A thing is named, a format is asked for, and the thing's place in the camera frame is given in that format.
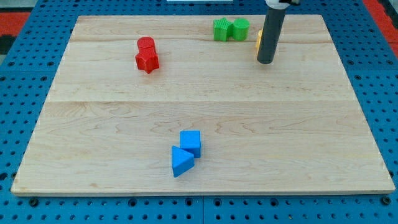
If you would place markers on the light wooden board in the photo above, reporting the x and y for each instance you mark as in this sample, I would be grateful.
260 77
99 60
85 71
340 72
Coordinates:
293 127

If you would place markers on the blue triangular prism block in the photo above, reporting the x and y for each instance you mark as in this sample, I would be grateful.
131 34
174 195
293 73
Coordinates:
182 161

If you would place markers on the yellow hexagon block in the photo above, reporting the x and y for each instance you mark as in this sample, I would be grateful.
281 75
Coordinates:
258 40

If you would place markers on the red star block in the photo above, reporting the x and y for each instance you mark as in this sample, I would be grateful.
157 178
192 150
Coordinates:
147 60

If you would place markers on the green star block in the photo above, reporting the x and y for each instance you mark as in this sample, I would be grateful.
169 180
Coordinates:
222 29

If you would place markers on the blue cube block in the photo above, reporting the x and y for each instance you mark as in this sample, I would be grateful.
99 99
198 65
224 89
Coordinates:
190 140

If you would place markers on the red cylinder block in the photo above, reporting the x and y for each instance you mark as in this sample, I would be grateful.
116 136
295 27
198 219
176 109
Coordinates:
146 45

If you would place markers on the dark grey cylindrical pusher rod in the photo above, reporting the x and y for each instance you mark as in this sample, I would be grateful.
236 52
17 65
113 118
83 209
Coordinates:
270 35

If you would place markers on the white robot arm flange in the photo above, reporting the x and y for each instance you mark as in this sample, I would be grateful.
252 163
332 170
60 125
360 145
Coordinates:
282 4

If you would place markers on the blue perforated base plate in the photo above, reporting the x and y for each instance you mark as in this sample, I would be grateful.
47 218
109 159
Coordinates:
30 65

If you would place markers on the green cylinder block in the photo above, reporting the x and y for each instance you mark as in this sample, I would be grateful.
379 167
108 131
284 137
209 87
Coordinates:
240 29

